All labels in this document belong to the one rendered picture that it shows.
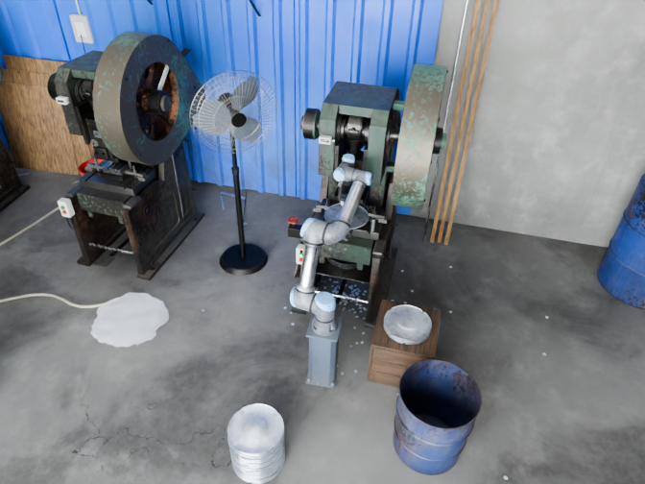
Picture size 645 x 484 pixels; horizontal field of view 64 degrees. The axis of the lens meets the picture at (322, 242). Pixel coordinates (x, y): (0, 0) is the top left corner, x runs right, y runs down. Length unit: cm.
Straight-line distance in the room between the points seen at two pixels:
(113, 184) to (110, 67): 99
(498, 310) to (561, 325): 43
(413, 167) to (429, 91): 39
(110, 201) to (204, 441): 182
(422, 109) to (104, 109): 183
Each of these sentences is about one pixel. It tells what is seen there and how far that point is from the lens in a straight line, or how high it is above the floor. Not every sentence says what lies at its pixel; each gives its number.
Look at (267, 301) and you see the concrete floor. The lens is 384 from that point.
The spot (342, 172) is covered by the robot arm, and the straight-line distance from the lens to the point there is 292.
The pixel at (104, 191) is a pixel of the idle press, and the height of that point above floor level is 65.
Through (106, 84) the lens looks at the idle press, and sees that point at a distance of 333.
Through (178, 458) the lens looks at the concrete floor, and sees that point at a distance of 315.
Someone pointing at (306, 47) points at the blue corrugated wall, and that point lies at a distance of 426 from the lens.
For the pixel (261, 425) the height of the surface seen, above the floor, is 29.
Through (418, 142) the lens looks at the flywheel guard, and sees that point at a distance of 271.
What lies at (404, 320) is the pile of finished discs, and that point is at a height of 39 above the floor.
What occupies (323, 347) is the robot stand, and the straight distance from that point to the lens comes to 305.
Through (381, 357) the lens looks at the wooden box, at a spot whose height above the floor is 25.
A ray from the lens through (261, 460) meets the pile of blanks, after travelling 281.
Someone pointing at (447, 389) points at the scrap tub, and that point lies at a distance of 308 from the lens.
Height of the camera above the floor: 268
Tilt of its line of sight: 38 degrees down
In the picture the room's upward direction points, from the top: 2 degrees clockwise
